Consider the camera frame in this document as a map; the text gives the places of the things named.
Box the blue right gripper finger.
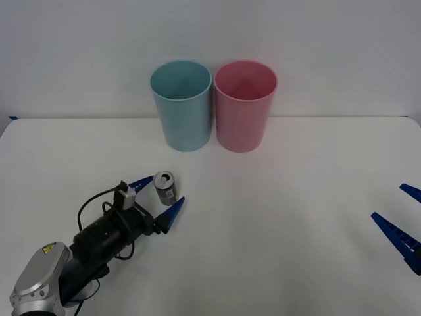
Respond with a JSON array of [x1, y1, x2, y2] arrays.
[[370, 211, 421, 276], [399, 183, 421, 199]]

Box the pink plastic bin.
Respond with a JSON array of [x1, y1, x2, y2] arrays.
[[212, 59, 279, 153]]

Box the black camera cable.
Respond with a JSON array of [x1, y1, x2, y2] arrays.
[[77, 186, 136, 261]]

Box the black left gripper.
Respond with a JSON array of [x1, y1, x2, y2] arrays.
[[112, 176, 186, 244]]

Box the grey drink can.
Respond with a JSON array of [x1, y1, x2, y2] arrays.
[[153, 170, 176, 207]]

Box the pale blue plastic bin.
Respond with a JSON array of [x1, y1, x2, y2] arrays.
[[149, 59, 212, 153]]

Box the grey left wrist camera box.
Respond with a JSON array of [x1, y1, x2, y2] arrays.
[[113, 180, 137, 212]]

